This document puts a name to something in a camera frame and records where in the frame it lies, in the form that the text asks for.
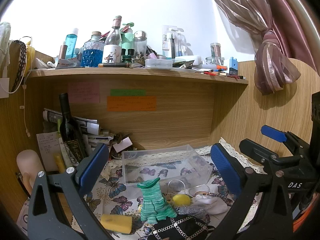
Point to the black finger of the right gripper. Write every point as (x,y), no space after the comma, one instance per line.
(257,152)

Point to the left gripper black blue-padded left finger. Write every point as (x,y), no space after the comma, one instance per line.
(46,217)

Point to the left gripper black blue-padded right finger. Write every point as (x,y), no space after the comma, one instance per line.
(273,218)

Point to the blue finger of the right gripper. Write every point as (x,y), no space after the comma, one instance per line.
(273,133)

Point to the yellow soft ball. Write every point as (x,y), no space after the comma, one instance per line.
(180,200)

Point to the green knitted sock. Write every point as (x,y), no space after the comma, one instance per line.
(154,206)

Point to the white cloth with bangles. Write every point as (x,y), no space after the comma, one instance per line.
(202,197)

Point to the beige rounded plastic object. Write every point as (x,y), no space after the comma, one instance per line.
(29,165)

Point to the stack of papers and boxes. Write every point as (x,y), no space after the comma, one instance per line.
(92,132)

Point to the yellow sponge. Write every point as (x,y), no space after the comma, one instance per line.
(117,223)

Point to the blue stamp box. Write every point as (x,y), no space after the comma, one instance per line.
(233,66)

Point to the clear plastic storage box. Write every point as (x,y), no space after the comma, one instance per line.
(181,162)

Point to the dark wine bottle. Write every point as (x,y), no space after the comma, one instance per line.
(70,130)

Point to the small white card box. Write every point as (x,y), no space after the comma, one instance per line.
(125,143)

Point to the pink striped curtain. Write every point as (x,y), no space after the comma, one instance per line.
(277,35)

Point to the pink sticky note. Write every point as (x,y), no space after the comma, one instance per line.
(84,92)

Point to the orange sticky note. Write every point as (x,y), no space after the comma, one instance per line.
(131,103)

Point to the clear flat plastic case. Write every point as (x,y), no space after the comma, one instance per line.
(158,63)

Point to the green sticky note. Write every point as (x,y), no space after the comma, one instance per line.
(127,92)

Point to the wooden shelf board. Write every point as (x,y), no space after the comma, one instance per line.
(134,73)

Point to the clear glass jar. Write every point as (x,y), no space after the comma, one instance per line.
(140,42)

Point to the blue liquid glass bottle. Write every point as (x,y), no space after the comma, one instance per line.
(92,54)

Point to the mint green pump bottle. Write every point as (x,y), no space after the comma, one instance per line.
(127,36)

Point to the tall blue toner bottle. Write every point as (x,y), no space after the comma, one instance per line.
(70,42)

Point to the clear bottle with label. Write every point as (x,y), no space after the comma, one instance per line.
(113,43)

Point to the black chain-pattern pouch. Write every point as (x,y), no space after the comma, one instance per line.
(180,227)

